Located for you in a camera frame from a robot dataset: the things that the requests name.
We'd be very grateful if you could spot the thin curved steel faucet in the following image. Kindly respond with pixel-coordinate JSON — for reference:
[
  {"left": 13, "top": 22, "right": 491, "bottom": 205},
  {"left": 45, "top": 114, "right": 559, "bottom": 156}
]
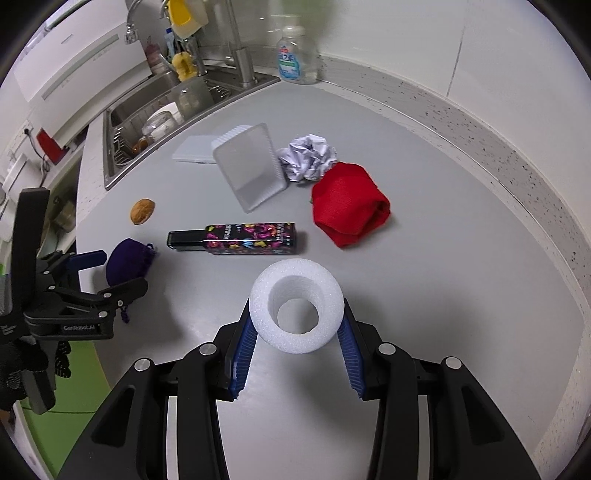
[{"left": 124, "top": 0, "right": 153, "bottom": 45}]

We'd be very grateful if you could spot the glass jar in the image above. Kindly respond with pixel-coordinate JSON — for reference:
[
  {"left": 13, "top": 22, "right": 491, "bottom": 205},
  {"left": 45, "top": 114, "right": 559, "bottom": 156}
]
[{"left": 141, "top": 111, "right": 179, "bottom": 140}]

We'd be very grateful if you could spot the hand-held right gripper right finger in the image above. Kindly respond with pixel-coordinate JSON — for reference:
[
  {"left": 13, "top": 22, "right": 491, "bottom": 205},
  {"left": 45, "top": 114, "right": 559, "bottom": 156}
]
[{"left": 337, "top": 300, "right": 541, "bottom": 480}]

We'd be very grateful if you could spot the steel kitchen faucet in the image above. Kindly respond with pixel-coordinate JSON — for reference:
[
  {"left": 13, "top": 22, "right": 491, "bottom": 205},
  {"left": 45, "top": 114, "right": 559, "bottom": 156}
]
[{"left": 221, "top": 0, "right": 260, "bottom": 89}]

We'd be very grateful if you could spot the red cloth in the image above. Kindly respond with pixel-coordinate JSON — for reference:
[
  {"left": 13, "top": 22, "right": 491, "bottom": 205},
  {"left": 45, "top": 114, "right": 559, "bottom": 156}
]
[{"left": 310, "top": 161, "right": 392, "bottom": 249}]

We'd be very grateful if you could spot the black floral print bottle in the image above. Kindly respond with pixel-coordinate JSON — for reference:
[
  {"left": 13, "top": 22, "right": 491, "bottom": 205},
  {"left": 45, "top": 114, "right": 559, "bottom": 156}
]
[{"left": 167, "top": 222, "right": 297, "bottom": 254}]

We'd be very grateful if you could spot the crumpled white paper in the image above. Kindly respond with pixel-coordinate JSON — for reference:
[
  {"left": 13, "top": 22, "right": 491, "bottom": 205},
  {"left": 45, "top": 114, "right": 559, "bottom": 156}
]
[{"left": 276, "top": 134, "right": 339, "bottom": 184}]

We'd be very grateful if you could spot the red box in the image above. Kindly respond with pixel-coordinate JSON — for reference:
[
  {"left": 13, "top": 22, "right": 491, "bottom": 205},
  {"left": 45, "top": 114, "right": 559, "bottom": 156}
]
[{"left": 36, "top": 128, "right": 66, "bottom": 165}]

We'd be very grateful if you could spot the yellow sponge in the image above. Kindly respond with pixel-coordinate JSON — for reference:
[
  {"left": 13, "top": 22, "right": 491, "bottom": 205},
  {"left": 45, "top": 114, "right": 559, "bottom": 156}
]
[{"left": 172, "top": 52, "right": 197, "bottom": 77}]

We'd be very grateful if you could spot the clear plastic container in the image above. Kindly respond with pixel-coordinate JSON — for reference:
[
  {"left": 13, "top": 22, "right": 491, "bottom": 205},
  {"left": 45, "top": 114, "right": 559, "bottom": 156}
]
[{"left": 212, "top": 123, "right": 291, "bottom": 213}]

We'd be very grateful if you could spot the yellow and white hanging container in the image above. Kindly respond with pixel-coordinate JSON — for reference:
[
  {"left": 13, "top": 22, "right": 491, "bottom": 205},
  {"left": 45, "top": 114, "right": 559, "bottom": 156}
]
[{"left": 166, "top": 0, "right": 209, "bottom": 40}]

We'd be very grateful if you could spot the purple drawstring pouch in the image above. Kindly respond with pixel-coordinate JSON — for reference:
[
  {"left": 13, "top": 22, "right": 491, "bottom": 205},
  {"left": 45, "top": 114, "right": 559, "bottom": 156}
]
[{"left": 106, "top": 238, "right": 158, "bottom": 324}]

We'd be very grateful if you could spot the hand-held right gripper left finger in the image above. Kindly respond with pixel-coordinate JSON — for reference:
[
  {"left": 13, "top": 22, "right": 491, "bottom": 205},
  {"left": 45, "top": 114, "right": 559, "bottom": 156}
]
[{"left": 58, "top": 305, "right": 259, "bottom": 480}]

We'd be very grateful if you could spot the person's left hand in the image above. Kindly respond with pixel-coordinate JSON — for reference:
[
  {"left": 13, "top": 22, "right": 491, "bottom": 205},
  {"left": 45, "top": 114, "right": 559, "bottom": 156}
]
[{"left": 0, "top": 342, "right": 71, "bottom": 411}]

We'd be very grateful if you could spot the white appliance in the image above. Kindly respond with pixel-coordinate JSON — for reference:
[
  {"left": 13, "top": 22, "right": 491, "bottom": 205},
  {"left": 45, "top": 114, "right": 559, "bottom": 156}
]
[{"left": 13, "top": 13, "right": 155, "bottom": 139}]

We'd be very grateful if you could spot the brown walnut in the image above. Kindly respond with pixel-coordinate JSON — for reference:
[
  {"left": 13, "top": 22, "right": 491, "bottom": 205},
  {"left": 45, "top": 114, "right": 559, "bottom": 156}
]
[{"left": 130, "top": 198, "right": 155, "bottom": 225}]

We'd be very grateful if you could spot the clear plastic cup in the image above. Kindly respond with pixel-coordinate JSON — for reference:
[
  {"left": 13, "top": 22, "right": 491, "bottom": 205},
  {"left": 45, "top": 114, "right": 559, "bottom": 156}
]
[{"left": 171, "top": 76, "right": 214, "bottom": 121}]

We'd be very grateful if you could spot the stainless steel sink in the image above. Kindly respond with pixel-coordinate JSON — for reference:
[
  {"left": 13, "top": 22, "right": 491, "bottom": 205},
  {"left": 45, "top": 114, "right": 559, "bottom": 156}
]
[{"left": 104, "top": 65, "right": 281, "bottom": 191}]

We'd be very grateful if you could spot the white plate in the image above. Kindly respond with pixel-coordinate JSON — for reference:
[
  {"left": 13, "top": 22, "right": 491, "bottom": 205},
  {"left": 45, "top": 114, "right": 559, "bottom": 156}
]
[{"left": 143, "top": 102, "right": 178, "bottom": 121}]

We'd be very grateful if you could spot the clear soap dispenser bottle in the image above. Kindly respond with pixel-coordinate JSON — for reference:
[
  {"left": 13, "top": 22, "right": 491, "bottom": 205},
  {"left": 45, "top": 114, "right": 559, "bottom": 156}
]
[{"left": 276, "top": 24, "right": 320, "bottom": 85}]

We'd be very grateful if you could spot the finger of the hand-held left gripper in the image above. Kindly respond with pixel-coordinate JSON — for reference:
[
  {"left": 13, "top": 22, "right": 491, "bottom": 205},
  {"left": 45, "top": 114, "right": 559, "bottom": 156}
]
[
  {"left": 69, "top": 250, "right": 108, "bottom": 273},
  {"left": 95, "top": 277, "right": 148, "bottom": 308}
]

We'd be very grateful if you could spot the white plastic lid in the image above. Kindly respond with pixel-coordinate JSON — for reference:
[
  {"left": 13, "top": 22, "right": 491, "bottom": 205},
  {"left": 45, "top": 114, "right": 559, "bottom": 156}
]
[{"left": 173, "top": 134, "right": 222, "bottom": 163}]

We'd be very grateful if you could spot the white foam ring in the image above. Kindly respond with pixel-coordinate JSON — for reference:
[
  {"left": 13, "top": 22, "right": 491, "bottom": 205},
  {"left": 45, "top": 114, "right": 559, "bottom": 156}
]
[{"left": 249, "top": 258, "right": 345, "bottom": 354}]

